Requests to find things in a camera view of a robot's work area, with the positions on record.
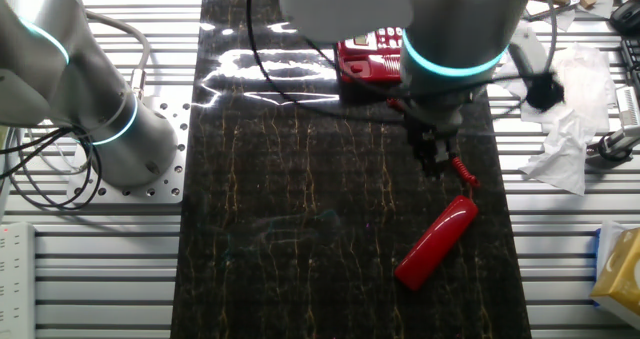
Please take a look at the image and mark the silver ribbed camera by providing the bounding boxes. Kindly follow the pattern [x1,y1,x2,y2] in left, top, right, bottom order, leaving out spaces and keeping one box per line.
[615,85,640,129]

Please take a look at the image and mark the blue white tissue pack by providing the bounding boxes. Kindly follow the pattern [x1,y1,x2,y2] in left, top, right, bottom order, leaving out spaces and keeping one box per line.
[592,221,627,305]

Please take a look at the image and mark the red telephone base with keypad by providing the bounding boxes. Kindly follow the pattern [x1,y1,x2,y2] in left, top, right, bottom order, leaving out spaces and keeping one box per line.
[334,26,407,86]

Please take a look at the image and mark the metal tray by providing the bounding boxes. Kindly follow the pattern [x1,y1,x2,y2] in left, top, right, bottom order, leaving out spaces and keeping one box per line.
[519,0,582,21]

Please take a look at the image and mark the black cable bundle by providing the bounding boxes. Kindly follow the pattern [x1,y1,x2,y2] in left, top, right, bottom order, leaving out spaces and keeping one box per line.
[0,123,105,211]

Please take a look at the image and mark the small silver camera device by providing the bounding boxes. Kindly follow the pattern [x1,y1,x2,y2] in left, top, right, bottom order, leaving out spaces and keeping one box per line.
[585,126,640,164]

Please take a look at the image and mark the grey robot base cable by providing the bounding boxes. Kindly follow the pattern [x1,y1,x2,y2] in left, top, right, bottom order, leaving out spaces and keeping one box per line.
[74,6,152,103]

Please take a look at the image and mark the red telephone handset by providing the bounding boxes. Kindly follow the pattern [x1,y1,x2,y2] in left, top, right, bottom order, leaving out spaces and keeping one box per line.
[394,194,480,292]

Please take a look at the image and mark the black computer mouse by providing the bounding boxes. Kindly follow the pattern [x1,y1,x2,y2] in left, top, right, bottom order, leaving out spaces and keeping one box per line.
[608,0,640,36]

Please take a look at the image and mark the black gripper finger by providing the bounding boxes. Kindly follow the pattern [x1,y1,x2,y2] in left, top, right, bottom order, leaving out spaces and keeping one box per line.
[423,148,451,181]

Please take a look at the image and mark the yellow tissue box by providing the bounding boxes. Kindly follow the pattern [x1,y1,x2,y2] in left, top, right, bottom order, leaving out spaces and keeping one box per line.
[589,227,640,316]

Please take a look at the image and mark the black keyboard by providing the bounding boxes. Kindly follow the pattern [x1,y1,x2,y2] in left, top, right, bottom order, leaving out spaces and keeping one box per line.
[619,36,640,93]

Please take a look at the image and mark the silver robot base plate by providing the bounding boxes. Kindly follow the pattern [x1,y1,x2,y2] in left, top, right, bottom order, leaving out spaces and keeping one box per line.
[66,86,192,205]

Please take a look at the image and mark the crumpled white tissue paper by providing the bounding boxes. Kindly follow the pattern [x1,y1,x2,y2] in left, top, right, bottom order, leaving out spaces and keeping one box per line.
[492,18,617,197]

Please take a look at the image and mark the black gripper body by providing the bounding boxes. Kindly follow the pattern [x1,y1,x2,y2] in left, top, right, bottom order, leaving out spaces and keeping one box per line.
[404,116,459,155]

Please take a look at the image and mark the red telephone cord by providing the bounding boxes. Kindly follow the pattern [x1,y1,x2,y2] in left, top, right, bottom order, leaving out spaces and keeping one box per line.
[387,97,482,200]

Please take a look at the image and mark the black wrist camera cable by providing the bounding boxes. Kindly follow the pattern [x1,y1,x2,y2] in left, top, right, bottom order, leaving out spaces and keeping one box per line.
[244,0,406,125]

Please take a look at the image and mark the white power strip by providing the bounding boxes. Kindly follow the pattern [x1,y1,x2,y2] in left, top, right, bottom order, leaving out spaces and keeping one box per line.
[0,222,37,339]

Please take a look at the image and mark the black marble pattern mat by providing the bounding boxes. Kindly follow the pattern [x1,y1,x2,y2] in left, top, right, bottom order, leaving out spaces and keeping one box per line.
[169,0,532,339]

